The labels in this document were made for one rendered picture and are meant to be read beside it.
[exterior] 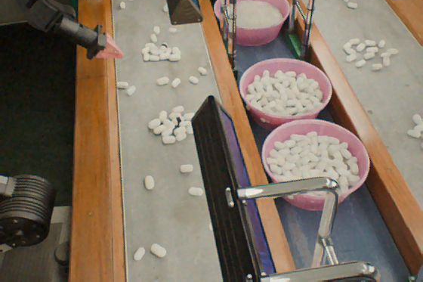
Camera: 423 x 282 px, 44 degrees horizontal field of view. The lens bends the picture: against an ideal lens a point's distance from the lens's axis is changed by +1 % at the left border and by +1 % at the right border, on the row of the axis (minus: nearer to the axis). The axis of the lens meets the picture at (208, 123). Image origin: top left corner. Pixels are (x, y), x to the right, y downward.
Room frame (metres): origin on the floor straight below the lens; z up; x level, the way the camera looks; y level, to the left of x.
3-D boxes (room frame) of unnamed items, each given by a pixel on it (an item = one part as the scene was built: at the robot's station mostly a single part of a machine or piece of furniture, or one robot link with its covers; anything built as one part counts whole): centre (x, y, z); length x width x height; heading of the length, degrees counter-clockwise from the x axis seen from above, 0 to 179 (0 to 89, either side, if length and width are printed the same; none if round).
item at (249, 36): (1.59, -0.16, 0.72); 0.27 x 0.27 x 0.10
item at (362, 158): (0.88, -0.27, 0.72); 0.27 x 0.27 x 0.10
